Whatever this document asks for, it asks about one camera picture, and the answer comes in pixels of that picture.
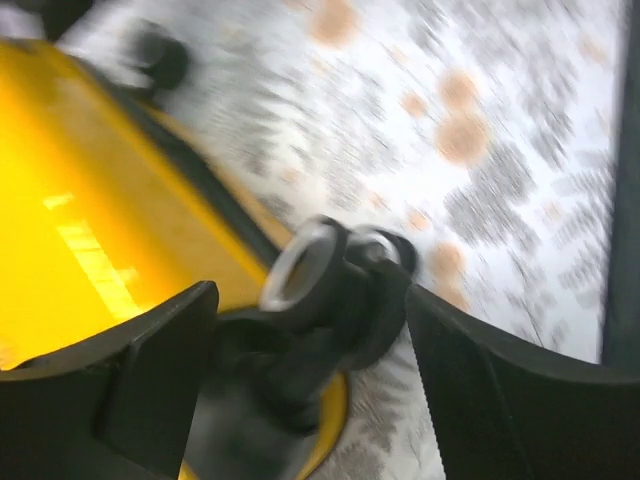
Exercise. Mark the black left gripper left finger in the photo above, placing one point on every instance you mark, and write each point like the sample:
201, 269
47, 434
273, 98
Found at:
117, 405

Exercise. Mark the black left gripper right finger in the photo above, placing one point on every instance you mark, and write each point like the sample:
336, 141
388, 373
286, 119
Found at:
503, 408

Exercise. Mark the yellow hard-shell suitcase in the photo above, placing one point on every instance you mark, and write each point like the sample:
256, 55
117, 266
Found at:
107, 212

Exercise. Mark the floral table cloth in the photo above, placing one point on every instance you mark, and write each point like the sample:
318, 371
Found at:
482, 130

